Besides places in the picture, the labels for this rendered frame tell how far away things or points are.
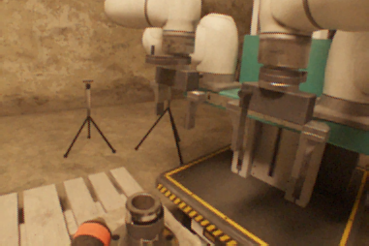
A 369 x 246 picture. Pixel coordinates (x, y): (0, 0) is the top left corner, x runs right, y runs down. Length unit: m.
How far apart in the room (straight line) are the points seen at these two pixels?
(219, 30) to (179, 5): 0.29
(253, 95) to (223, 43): 0.40
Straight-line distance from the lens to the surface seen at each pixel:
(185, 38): 0.56
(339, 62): 0.64
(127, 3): 0.63
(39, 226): 1.10
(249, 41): 0.90
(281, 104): 0.42
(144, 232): 0.74
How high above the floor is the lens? 0.87
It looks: 13 degrees down
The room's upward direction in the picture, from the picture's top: 4 degrees clockwise
